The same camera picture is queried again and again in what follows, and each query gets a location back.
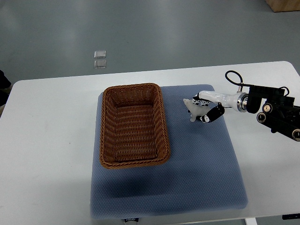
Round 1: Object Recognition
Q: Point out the wooden box corner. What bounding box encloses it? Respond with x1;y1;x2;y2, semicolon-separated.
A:
265;0;300;13

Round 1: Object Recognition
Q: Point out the dark object at left edge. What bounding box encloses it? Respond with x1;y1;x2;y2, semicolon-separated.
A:
0;70;13;115

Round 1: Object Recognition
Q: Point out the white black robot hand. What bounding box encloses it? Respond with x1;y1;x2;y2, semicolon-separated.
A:
189;90;248;123

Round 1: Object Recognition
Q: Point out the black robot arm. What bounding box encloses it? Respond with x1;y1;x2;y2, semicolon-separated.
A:
225;70;300;142

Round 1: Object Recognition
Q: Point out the upper metal floor plate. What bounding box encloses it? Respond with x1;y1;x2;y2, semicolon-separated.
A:
94;50;106;59

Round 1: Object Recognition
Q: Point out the black table label tag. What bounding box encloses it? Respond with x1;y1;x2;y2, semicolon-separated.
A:
124;218;139;223

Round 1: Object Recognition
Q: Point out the brown wicker basket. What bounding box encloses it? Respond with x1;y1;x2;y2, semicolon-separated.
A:
99;83;171;169

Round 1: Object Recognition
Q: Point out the blue quilted mat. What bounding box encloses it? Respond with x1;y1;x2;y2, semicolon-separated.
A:
90;84;248;219

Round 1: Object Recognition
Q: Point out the white bear figurine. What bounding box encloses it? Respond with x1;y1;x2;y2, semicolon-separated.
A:
183;98;210;122

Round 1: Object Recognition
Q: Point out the black table control panel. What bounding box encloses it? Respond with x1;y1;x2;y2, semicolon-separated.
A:
282;213;300;220

